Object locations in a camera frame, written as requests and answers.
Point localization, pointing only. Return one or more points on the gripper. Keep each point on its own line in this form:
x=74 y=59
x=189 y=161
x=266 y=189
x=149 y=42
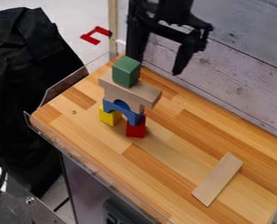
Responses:
x=175 y=25

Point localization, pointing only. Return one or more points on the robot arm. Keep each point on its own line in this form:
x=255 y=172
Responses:
x=163 y=7

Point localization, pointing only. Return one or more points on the green block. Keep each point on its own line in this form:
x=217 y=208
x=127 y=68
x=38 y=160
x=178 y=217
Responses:
x=126 y=71

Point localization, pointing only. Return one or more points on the natural wood arch block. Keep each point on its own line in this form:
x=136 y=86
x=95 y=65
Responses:
x=138 y=94

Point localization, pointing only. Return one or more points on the red clamp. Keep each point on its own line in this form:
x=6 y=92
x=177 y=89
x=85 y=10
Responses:
x=93 y=36

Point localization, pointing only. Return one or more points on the blue arch block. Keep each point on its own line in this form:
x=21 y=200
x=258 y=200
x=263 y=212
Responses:
x=131 y=112

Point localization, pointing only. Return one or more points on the red block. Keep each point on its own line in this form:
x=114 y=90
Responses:
x=136 y=129

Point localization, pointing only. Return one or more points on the yellow block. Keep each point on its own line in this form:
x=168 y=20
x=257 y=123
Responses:
x=109 y=117

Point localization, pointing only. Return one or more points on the black cloth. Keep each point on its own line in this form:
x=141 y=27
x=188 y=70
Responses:
x=23 y=81

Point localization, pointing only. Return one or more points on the flat wooden plank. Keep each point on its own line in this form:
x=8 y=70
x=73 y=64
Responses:
x=218 y=178

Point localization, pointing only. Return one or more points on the wooden post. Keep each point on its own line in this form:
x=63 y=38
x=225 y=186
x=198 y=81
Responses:
x=112 y=26

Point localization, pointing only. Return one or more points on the black metal frame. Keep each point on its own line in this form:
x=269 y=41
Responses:
x=16 y=204

